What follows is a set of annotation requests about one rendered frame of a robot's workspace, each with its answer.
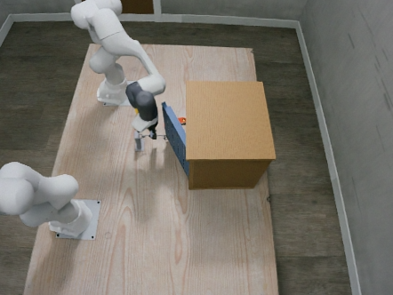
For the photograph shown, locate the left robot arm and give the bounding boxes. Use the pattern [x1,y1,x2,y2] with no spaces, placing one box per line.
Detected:
[71,0,166,133]

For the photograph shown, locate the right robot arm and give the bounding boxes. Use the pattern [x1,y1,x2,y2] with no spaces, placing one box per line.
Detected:
[0,162,92,237]

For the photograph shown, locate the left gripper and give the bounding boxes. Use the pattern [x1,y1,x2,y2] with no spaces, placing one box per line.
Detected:
[147,120,158,140]

